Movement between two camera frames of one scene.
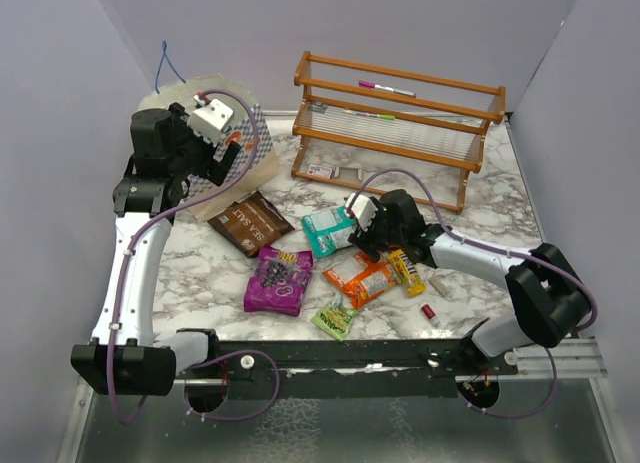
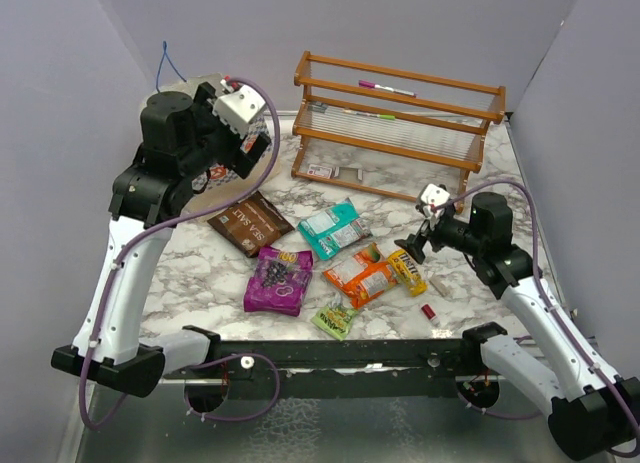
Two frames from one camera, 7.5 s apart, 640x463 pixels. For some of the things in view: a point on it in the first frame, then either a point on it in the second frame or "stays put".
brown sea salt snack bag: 252,224 stays put
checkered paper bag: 257,166 stays put
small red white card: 320,171 stays put
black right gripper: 363,239 to 415,243
